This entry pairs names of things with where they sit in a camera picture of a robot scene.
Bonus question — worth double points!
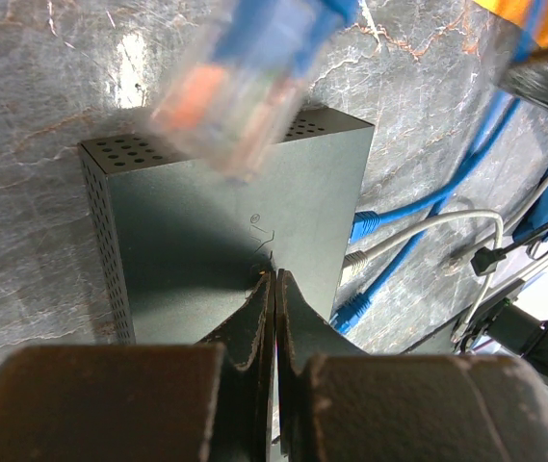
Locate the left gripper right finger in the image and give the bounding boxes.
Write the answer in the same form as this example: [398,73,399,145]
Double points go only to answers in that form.
[275,270,548,461]

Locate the black power cord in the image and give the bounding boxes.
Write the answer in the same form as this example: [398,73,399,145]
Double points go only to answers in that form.
[469,201,548,276]

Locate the dark grey network switch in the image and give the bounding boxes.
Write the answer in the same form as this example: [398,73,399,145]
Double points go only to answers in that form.
[78,108,375,344]

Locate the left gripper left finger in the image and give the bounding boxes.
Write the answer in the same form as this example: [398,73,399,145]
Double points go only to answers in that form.
[0,273,274,461]

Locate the blue ethernet cable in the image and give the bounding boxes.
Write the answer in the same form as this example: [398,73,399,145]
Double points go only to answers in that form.
[333,201,443,334]
[147,0,359,187]
[349,90,525,241]

